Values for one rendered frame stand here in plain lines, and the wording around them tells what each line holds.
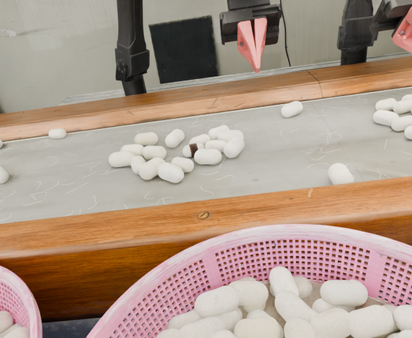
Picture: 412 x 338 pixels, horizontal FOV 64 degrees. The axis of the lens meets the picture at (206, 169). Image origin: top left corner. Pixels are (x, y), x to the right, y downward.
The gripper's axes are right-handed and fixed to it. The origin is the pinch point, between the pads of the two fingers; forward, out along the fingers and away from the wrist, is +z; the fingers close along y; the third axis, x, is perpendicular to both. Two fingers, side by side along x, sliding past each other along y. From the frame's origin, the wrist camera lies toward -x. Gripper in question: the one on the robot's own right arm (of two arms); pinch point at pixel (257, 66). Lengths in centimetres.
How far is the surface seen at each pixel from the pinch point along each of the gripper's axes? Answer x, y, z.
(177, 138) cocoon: -2.3, -13.6, 12.1
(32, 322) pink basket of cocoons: -23.4, -20.9, 34.2
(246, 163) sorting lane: -6.0, -4.4, 18.7
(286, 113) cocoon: 1.3, 3.4, 8.4
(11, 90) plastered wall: 165, -168, -128
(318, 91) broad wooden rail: 6.6, 10.9, 2.3
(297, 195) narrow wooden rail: -15.7, -0.8, 25.9
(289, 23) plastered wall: 141, 49, -132
